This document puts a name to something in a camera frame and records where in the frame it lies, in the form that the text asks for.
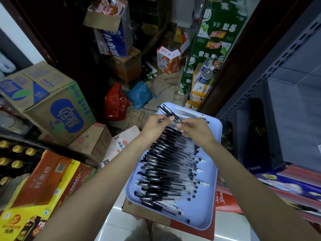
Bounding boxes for small brown carton red print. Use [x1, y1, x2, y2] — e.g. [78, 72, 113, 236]
[67, 122, 113, 163]

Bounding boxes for person's right forearm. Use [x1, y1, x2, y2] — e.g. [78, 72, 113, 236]
[204, 141, 321, 241]

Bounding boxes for row of yellow-capped dark bottles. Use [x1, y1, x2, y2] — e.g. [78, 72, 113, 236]
[0, 139, 46, 186]

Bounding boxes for person's right hand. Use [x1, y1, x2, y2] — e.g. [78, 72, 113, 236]
[176, 118, 218, 150]

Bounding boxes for plain brown cardboard box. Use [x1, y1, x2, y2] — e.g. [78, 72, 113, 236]
[107, 46, 142, 84]

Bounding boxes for large brown carton blue print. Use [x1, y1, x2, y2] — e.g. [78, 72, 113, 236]
[0, 61, 96, 146]

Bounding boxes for person's left forearm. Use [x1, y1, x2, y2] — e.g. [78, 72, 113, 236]
[34, 135, 153, 241]

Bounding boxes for tall green and white carton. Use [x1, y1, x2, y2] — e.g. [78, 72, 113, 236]
[178, 0, 248, 96]

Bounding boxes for red plastic bag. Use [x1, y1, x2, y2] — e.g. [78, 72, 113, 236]
[104, 83, 131, 121]

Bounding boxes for black gel pen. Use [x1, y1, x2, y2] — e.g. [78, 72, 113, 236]
[163, 104, 182, 123]
[157, 106, 171, 118]

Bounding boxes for small yellow carton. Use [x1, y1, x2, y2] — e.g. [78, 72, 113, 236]
[142, 22, 159, 36]

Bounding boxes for white and orange open carton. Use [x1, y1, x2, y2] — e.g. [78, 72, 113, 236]
[157, 38, 190, 75]

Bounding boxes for yellow and white open carton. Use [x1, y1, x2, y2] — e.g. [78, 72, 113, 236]
[184, 63, 215, 111]

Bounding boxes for purple gift box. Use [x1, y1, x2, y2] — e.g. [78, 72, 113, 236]
[254, 171, 321, 202]

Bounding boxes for clear uncapped pen barrel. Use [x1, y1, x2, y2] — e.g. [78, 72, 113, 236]
[174, 106, 209, 119]

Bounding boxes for dark wooden door frame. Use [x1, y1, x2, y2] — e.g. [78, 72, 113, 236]
[198, 0, 316, 117]

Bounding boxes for light blue plastic tray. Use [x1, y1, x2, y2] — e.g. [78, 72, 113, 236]
[125, 102, 223, 231]

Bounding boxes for orange drink carton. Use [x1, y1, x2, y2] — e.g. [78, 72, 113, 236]
[11, 150, 72, 209]

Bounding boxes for person's left hand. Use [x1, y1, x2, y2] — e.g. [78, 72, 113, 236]
[139, 114, 175, 146]

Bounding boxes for dark red drink carton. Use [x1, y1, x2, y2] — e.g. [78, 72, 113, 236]
[15, 163, 98, 241]

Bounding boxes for clear water bottle white cap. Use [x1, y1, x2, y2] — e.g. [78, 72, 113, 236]
[198, 65, 216, 85]
[201, 54, 217, 72]

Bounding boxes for white carton peach print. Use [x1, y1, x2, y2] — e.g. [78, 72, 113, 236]
[100, 126, 141, 168]

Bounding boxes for grey metal shelf rack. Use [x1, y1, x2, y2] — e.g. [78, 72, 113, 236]
[215, 11, 321, 173]

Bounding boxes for red gift box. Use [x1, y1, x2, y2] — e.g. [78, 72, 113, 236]
[215, 165, 321, 225]

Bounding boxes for blue and white open carton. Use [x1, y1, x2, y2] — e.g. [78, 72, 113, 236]
[83, 0, 133, 58]

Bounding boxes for row of black-capped pens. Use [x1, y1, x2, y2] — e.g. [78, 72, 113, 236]
[134, 127, 210, 223]

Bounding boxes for black and green flat packets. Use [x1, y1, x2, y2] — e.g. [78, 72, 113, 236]
[141, 61, 158, 83]

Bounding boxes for blue plastic bag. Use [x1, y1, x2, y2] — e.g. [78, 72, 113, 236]
[126, 81, 156, 110]

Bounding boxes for yellow drink carton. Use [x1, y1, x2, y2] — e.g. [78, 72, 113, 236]
[0, 159, 81, 241]

